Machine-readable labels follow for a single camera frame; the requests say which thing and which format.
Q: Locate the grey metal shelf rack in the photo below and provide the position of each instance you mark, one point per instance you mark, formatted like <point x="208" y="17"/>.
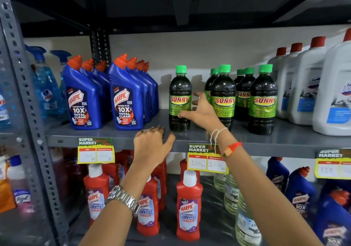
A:
<point x="288" y="141"/>

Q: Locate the dark maroon bottles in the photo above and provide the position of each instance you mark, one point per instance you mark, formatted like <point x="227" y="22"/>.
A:
<point x="61" y="171"/>

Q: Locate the person's left forearm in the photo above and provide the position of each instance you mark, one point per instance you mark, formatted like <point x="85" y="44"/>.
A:
<point x="109" y="226"/>

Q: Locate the blue spray bottle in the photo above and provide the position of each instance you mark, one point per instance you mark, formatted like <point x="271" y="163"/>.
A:
<point x="4" y="108"/>
<point x="61" y="55"/>
<point x="46" y="89"/>

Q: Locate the clear bottle red cap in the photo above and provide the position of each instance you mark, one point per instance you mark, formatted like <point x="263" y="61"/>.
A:
<point x="230" y="196"/>
<point x="244" y="226"/>
<point x="219" y="181"/>

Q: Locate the pink bottle blue cap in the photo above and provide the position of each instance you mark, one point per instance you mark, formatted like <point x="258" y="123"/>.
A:
<point x="20" y="188"/>

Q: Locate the orange bottle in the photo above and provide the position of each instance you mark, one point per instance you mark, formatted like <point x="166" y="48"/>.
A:
<point x="5" y="196"/>

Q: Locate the row of blue cleaner bottles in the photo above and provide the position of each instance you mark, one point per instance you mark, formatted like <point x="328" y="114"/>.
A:
<point x="300" y="196"/>
<point x="124" y="103"/>

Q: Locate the black green-capped bottle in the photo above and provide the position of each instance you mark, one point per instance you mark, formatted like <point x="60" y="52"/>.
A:
<point x="262" y="95"/>
<point x="223" y="89"/>
<point x="179" y="89"/>

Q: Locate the red wristband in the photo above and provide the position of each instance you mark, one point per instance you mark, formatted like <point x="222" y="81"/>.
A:
<point x="231" y="148"/>

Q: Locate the person's left hand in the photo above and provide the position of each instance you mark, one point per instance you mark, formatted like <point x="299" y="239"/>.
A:
<point x="150" y="147"/>

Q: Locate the silver metal wristwatch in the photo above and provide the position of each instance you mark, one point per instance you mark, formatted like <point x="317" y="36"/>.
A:
<point x="123" y="199"/>

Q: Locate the person's right forearm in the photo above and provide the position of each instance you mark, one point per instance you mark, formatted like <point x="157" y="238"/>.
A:
<point x="260" y="193"/>

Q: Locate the row of red cleaner bottles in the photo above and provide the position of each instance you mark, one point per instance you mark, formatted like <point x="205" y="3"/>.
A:
<point x="189" y="207"/>

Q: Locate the yellow green price tag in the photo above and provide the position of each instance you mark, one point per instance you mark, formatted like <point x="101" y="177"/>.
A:
<point x="96" y="155"/>
<point x="331" y="169"/>
<point x="203" y="163"/>

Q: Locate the person's right hand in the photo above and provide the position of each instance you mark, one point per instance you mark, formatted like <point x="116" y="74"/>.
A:
<point x="205" y="114"/>

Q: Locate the white jug bottle red cap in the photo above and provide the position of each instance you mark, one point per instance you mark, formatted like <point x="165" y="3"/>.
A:
<point x="304" y="89"/>
<point x="283" y="89"/>
<point x="333" y="89"/>
<point x="274" y="62"/>

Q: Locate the row of black bottles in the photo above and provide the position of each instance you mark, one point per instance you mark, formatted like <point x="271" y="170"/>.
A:
<point x="244" y="100"/>

